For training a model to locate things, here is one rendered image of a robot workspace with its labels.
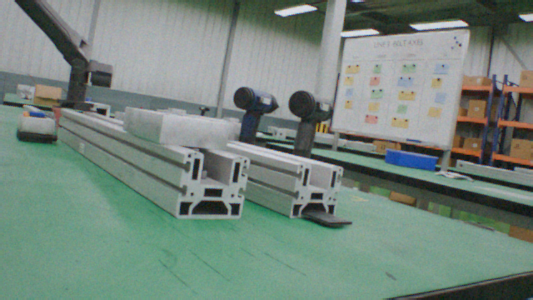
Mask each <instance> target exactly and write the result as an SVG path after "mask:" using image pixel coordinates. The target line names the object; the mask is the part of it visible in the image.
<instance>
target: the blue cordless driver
mask: <svg viewBox="0 0 533 300"><path fill-rule="evenodd" d="M233 103H234V105H236V106H237V108H239V109H241V110H244V111H246V113H245V114H243V117H242V126H241V131H240V137H239V142H240V143H246V144H250V145H254V144H255V140H256V136H257V129H258V126H259V123H260V119H261V115H264V114H270V113H272V112H274V111H275V110H277V109H278V108H280V105H279V103H278V102H277V101H276V99H275V97H274V96H272V95H271V94H269V93H267V92H265V91H261V90H258V89H255V88H252V87H239V88H238V89H237V90H236V92H235V94H233Z"/></svg>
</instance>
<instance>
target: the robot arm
mask: <svg viewBox="0 0 533 300"><path fill-rule="evenodd" d="M13 1H14V2H15V3H16V4H17V5H18V6H19V7H20V8H21V9H22V10H23V11H24V12H25V14H26V15H28V16H29V18H30V19H31V20H32V21H33V22H34V23H35V24H36V25H37V26H38V27H39V28H40V29H42V31H43V32H44V33H45V34H46V35H47V37H48V38H49V39H51V41H52V43H53V44H54V45H55V47H56V49H57V50H58V51H59V52H60V53H61V54H62V58H63V59H64V60H65V61H66V62H67V63H68V65H69V66H70V67H71V71H70V78H69V84H68V91H67V97H66V99H60V98H57V103H60V106H59V105H54V104H53V105H52V109H53V111H54V113H53V114H54V117H55V119H56V122H57V131H58V127H61V125H60V124H59V120H60V117H61V116H62V114H61V109H62V108H69V109H72V110H77V111H83V112H86V113H87V112H91V113H97V110H92V109H91V108H94V104H95V103H91V102H86V97H87V84H85V83H88V79H89V73H91V77H90V83H92V86H95V87H100V88H111V87H112V77H113V66H112V65H109V64H106V63H103V62H98V61H96V60H92V59H90V57H91V54H92V46H91V45H90V44H91V43H90V42H89V41H88V40H87V39H86V38H84V37H83V36H80V35H79V34H78V33H77V32H76V30H75V29H73V28H70V27H69V25H68V24H67V23H66V22H65V21H64V20H63V19H62V18H61V17H60V16H59V15H58V13H57V11H55V10H54V8H53V7H52V6H51V5H50V4H49V3H48V2H47V1H46V0H13Z"/></svg>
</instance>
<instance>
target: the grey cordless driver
mask: <svg viewBox="0 0 533 300"><path fill-rule="evenodd" d="M288 108H289V111H290V113H292V114H293V115H295V116H297V117H299V118H301V122H300V123H298V127H297V130H296V138H295V142H294V145H293V147H294V150H293V154H292V155H294V156H298V157H301V158H308V159H310V158H311V150H312V146H313V142H314V138H315V133H316V126H317V124H322V122H326V121H328V119H329V118H331V116H332V115H333V113H334V111H333V109H334V107H333V105H332V104H331V101H329V99H327V98H325V97H321V96H318V95H316V94H314V93H311V92H306V91H300V90H298V92H295V93H293V94H292V95H291V96H290V98H289V100H288Z"/></svg>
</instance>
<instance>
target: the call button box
mask: <svg viewBox="0 0 533 300"><path fill-rule="evenodd" d="M54 124H55V121H54V120H52V119H51V118H49V117H45V116H32V115H30V116H29V117H24V116H23V114H19V117H18V126H17V139H18V140H19V141H24V142H34V143H50V144H51V143H52V141H54V142H56V141H57V134H53V131H54Z"/></svg>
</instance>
